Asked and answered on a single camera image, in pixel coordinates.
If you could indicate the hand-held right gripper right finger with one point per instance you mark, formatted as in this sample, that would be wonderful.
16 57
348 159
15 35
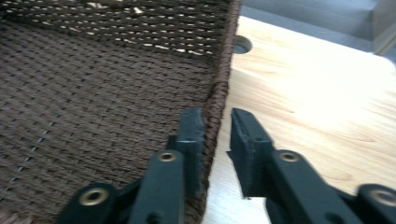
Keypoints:
249 146

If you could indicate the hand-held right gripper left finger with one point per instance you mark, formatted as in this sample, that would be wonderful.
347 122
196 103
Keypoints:
193 140

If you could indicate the brown woven basket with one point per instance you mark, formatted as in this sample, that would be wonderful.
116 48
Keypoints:
93 102

